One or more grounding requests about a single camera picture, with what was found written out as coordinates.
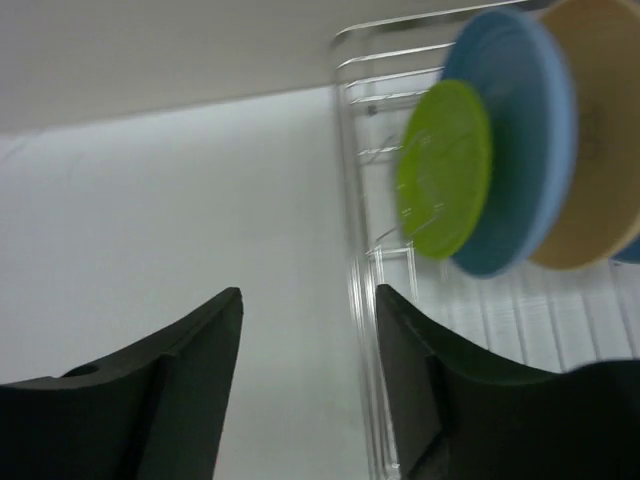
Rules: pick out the green plate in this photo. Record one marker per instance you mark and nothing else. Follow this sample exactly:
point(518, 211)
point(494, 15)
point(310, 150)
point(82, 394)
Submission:
point(444, 169)

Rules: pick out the beige plate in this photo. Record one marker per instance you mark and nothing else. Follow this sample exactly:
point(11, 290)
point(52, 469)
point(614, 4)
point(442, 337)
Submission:
point(600, 39)

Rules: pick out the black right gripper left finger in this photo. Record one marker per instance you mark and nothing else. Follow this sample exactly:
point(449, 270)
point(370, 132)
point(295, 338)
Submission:
point(152, 410)

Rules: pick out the silver wire dish rack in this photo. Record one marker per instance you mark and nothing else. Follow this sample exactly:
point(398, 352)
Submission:
point(550, 320)

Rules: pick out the light blue plate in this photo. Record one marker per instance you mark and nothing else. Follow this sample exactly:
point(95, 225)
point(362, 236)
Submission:
point(523, 79)

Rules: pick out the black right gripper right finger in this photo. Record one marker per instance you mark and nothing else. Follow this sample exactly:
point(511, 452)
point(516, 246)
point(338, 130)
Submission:
point(459, 411)

